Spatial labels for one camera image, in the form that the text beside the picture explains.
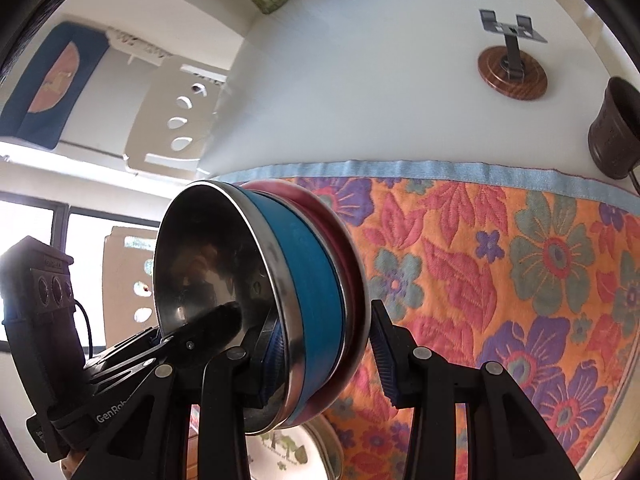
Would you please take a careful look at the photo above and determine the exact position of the hexagonal forest plate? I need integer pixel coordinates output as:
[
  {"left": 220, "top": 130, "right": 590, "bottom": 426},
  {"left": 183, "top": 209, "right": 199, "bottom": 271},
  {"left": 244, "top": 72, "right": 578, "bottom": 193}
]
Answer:
[{"left": 246, "top": 415, "right": 345, "bottom": 480}]

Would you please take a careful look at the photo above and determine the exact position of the blue steel bowl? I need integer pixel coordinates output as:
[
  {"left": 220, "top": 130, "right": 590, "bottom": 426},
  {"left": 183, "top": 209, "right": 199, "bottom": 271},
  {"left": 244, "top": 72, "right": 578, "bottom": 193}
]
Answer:
[{"left": 152, "top": 180, "right": 348, "bottom": 435}]

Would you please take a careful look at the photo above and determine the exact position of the red steel bowl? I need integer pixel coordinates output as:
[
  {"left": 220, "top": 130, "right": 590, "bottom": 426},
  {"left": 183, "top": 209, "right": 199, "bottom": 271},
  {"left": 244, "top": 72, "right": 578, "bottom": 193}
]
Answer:
[{"left": 243, "top": 180, "right": 371, "bottom": 426}]

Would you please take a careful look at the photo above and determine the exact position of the left hand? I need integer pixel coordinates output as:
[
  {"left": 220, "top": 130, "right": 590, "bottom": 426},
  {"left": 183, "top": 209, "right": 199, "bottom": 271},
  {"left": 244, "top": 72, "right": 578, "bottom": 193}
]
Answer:
[{"left": 60, "top": 450, "right": 86, "bottom": 480}]

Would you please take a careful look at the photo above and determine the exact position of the white chair near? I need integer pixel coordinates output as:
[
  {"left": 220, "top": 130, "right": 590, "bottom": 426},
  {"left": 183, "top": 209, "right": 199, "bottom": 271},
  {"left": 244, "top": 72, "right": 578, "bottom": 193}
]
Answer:
[{"left": 102, "top": 226, "right": 157, "bottom": 347}]

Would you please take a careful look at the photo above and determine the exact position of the white chair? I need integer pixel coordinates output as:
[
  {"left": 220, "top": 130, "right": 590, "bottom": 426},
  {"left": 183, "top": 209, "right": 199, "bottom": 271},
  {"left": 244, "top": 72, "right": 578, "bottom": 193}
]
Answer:
[
  {"left": 102, "top": 226, "right": 157, "bottom": 347},
  {"left": 124, "top": 55, "right": 228, "bottom": 180}
]

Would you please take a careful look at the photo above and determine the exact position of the floral orange table mat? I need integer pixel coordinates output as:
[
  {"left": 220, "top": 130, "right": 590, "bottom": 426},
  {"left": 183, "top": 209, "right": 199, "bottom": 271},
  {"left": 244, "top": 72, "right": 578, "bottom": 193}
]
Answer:
[{"left": 224, "top": 160, "right": 639, "bottom": 465}]

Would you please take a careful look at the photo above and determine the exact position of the white chair far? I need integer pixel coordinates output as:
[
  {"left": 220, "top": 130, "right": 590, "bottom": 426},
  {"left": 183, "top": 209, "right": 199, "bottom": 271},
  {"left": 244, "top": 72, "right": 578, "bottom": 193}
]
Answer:
[{"left": 124, "top": 55, "right": 228, "bottom": 180}]

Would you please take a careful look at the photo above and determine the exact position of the dark brown mug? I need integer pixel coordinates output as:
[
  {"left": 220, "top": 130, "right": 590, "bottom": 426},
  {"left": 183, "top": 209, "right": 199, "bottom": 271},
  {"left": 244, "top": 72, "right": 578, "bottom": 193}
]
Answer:
[{"left": 588, "top": 77, "right": 640, "bottom": 180}]

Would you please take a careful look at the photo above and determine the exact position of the phone stand wooden base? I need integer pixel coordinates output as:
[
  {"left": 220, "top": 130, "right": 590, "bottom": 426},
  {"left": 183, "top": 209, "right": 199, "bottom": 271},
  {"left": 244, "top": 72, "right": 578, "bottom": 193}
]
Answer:
[{"left": 476, "top": 8, "right": 549, "bottom": 102}]

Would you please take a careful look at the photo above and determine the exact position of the black camera box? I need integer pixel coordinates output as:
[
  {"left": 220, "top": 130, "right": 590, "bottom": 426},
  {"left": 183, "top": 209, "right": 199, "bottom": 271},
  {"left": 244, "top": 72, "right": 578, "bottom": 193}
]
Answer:
[{"left": 1, "top": 236, "right": 86, "bottom": 420}]

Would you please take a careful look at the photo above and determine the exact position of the blue wall hanging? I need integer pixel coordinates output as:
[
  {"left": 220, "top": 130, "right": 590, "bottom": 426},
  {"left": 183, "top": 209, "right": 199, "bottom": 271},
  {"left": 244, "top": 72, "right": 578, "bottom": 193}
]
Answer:
[{"left": 1, "top": 22, "right": 110, "bottom": 150}]

